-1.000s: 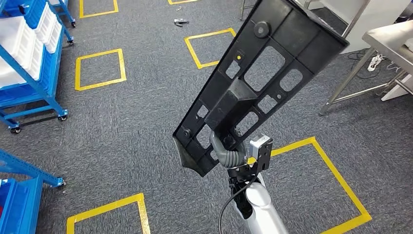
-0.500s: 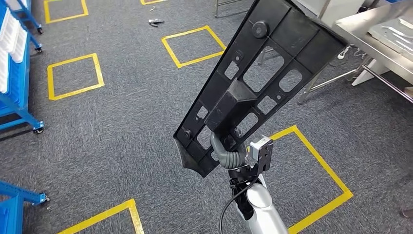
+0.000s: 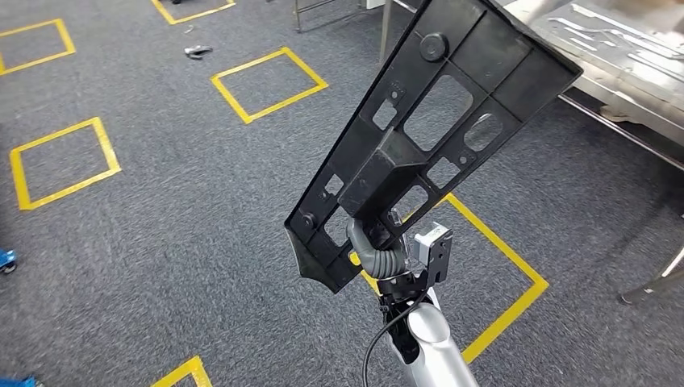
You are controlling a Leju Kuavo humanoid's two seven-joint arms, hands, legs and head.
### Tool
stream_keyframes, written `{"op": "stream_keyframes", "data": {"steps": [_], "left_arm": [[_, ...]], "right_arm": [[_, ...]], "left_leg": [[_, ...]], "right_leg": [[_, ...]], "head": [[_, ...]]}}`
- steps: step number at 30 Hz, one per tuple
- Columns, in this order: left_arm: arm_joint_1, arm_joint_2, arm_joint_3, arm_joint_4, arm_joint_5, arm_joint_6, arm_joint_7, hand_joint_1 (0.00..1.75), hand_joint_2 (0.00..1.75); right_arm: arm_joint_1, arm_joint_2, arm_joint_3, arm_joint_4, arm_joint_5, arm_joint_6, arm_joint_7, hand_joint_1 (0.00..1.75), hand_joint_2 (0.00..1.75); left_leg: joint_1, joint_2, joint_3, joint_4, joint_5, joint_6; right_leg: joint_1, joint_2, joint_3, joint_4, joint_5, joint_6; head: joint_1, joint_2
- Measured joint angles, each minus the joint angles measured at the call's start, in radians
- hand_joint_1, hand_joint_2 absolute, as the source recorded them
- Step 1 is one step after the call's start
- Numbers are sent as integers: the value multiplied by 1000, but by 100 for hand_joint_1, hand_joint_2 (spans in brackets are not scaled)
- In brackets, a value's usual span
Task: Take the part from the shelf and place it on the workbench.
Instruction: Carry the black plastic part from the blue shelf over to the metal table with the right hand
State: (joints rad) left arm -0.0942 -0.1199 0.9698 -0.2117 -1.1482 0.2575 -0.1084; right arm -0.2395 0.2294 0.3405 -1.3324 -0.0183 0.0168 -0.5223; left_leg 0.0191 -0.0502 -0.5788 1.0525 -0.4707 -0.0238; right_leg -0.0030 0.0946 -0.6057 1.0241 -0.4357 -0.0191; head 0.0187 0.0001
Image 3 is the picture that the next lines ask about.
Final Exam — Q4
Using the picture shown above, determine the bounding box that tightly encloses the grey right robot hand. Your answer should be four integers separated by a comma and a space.
345, 210, 419, 268

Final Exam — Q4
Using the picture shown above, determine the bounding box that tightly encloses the black plastic plate part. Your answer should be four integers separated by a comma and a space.
283, 0, 585, 296

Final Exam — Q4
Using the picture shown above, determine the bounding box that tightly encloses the stainless steel workbench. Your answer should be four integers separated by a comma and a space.
502, 0, 684, 306

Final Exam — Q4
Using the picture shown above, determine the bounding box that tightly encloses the embossed sheet metal panel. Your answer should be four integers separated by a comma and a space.
534, 0, 684, 110

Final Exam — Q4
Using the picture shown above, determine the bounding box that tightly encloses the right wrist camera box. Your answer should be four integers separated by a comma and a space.
412, 221, 455, 287

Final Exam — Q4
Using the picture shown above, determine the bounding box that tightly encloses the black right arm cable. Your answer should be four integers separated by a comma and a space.
361, 290, 430, 387

